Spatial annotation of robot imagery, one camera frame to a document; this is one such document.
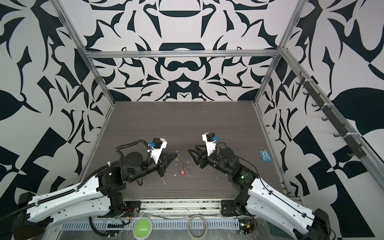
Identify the black wall hook rack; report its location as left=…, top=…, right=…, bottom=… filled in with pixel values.
left=297, top=73, right=367, bottom=159

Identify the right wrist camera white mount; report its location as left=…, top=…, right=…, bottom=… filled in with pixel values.
left=202, top=133, right=218, bottom=157

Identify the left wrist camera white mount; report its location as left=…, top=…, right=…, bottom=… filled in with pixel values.
left=150, top=138, right=168, bottom=164

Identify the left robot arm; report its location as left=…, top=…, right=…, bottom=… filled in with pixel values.
left=1, top=138, right=178, bottom=240

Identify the tape roll ring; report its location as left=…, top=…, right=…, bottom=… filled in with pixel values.
left=187, top=214, right=208, bottom=240

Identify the green round button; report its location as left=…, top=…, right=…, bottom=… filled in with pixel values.
left=133, top=217, right=153, bottom=240

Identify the white slotted cable duct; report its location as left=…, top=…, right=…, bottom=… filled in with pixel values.
left=61, top=218, right=240, bottom=231

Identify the metal keyring with yellow tag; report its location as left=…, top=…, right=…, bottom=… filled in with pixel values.
left=176, top=151, right=188, bottom=176

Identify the aluminium frame crossbar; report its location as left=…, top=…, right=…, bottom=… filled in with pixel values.
left=85, top=50, right=278, bottom=59

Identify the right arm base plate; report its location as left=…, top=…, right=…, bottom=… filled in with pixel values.
left=221, top=200, right=240, bottom=217

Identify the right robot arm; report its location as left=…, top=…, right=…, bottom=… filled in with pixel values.
left=188, top=145, right=336, bottom=240

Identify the aluminium front rail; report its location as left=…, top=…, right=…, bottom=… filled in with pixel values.
left=52, top=196, right=310, bottom=221

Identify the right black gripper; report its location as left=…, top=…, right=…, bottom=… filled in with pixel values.
left=189, top=144, right=235, bottom=179

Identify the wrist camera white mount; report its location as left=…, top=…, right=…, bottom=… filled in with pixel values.
left=150, top=138, right=168, bottom=164
left=202, top=133, right=218, bottom=157

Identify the light blue toy block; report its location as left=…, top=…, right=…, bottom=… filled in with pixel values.
left=260, top=150, right=272, bottom=163

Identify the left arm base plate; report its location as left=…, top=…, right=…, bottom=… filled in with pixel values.
left=119, top=201, right=142, bottom=218

